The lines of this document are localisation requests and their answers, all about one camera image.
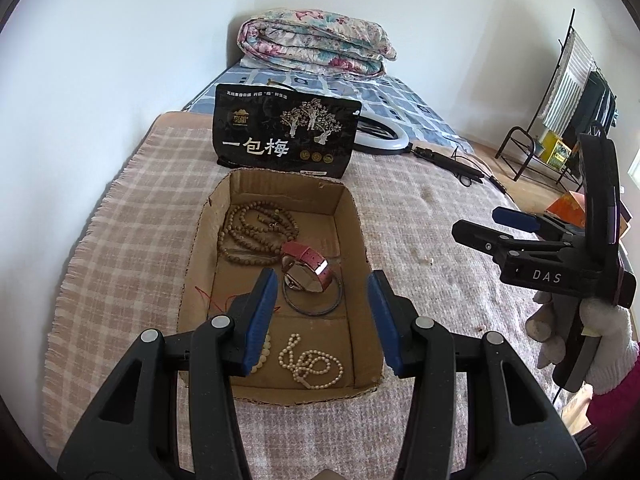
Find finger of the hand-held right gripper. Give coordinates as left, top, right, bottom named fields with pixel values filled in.
left=492, top=206, right=583, bottom=241
left=451, top=220, right=571, bottom=264

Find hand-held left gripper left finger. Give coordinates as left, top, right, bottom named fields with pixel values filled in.
left=57, top=267, right=281, bottom=480

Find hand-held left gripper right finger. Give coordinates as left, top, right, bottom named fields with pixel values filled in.
left=366, top=270, right=587, bottom=480

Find white bead bracelet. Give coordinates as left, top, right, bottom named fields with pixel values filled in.
left=247, top=330, right=273, bottom=375

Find dark bangle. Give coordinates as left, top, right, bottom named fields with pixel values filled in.
left=282, top=270, right=344, bottom=317

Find red string jade pendant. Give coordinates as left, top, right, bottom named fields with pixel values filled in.
left=195, top=286, right=238, bottom=314

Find cardboard box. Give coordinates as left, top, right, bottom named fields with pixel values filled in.
left=177, top=169, right=386, bottom=403

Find white pearl necklace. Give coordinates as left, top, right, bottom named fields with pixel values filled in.
left=278, top=332, right=345, bottom=390

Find red strap wristwatch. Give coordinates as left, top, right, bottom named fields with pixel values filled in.
left=280, top=241, right=335, bottom=293

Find brown wooden bead necklace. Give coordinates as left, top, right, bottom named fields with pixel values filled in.
left=218, top=200, right=301, bottom=267

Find person's right forearm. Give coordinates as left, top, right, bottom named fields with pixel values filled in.
left=585, top=365, right=640, bottom=441

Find person's right hand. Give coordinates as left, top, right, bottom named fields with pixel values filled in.
left=525, top=290, right=640, bottom=396

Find orange cloth covered table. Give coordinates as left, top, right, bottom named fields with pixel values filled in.
left=545, top=192, right=588, bottom=228

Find black metal clothes rack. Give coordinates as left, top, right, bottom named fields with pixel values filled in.
left=496, top=8, right=621, bottom=191

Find yellow box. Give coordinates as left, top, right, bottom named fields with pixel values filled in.
left=540, top=130, right=572, bottom=168

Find black folded tripod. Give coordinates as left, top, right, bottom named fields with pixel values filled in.
left=411, top=144, right=486, bottom=183

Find dark hanging clothes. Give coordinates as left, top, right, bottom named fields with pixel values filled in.
left=562, top=71, right=618, bottom=148

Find striped grey towel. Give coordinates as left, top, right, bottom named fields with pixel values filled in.
left=539, top=30, right=596, bottom=136

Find blue checked bed sheet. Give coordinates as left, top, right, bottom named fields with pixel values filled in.
left=181, top=60, right=473, bottom=153

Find pink plaid blanket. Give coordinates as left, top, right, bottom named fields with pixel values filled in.
left=42, top=110, right=596, bottom=480

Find black snack bag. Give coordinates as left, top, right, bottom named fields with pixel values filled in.
left=211, top=83, right=363, bottom=180

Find folded floral quilt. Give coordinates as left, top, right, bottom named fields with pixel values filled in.
left=236, top=7, right=398, bottom=78

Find black cable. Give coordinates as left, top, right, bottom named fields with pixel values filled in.
left=450, top=147, right=516, bottom=201

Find white ring light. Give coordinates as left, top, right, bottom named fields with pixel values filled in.
left=354, top=112, right=413, bottom=156

